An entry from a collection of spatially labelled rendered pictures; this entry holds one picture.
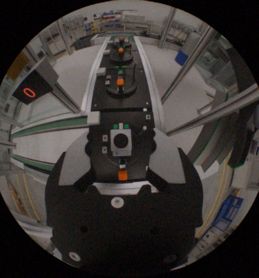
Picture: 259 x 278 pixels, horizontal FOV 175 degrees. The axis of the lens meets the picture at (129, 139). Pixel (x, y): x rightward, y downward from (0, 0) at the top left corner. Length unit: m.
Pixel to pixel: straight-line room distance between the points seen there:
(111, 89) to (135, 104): 0.11
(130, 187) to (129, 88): 0.38
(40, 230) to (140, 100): 0.65
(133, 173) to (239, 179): 4.05
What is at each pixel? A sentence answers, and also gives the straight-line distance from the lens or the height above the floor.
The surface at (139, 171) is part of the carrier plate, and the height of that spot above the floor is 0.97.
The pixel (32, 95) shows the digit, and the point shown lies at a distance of 0.24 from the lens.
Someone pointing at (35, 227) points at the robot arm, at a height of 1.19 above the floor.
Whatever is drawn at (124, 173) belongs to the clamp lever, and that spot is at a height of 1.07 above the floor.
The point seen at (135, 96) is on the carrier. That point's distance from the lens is 0.37.
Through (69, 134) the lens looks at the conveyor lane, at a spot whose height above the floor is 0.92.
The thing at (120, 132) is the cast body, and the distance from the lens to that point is 0.19.
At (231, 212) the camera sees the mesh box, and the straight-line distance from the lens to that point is 4.37.
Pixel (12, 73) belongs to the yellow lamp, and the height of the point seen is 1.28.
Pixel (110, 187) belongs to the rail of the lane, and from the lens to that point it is 0.35.
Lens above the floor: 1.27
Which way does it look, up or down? 82 degrees down
